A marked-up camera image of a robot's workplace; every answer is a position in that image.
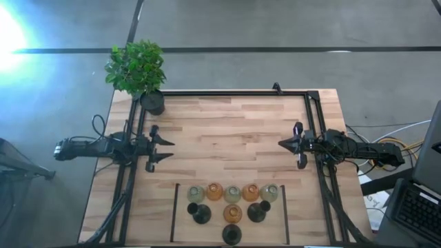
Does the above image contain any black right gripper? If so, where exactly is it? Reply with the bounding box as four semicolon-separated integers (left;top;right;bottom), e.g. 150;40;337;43
278;121;316;170

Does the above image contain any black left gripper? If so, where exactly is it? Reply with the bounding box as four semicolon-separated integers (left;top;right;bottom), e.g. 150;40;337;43
136;124;176;174

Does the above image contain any green glass candle holder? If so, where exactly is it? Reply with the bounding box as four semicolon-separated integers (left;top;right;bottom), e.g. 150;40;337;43
186;185;206;204
223;185;243;205
259;183;280;204

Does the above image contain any amber glass candle holder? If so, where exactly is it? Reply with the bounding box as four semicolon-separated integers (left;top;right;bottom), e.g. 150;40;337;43
223;204;243;225
205;182;225;202
241;183;260;203

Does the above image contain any tall black candlestick holder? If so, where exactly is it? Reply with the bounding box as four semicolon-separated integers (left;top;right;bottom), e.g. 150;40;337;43
186;202;213;225

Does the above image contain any medium black candlestick holder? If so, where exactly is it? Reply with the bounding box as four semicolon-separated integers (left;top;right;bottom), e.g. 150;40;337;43
246;200;272;224

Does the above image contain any dark chess piece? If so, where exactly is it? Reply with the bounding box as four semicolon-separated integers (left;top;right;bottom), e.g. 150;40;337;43
221;223;243;247

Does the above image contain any black plant pot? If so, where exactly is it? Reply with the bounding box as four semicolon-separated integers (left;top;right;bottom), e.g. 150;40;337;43
139;90;166;116

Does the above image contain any green leafy plant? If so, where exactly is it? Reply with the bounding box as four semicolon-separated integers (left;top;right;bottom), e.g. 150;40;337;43
104;38;167;98

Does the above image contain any white paper sheet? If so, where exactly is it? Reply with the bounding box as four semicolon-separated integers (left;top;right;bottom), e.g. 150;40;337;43
357;169;391;232

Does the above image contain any black metal bar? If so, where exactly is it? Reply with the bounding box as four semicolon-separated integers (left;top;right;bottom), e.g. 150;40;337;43
360;167;415;197

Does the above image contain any black metal stand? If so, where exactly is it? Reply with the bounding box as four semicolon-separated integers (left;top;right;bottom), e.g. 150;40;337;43
0;136;57;181

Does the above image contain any grey laptop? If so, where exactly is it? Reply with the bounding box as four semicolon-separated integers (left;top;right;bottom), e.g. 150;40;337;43
392;99;441;247

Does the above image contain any black aluminium rig frame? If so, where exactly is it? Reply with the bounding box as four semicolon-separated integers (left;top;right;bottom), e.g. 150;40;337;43
83;89;373;247

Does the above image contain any white cable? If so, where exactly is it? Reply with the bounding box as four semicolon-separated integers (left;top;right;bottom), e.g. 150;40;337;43
373;118;433;143

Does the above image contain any yellow cable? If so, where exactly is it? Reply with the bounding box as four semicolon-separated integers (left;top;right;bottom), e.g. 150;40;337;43
367;137;425;170

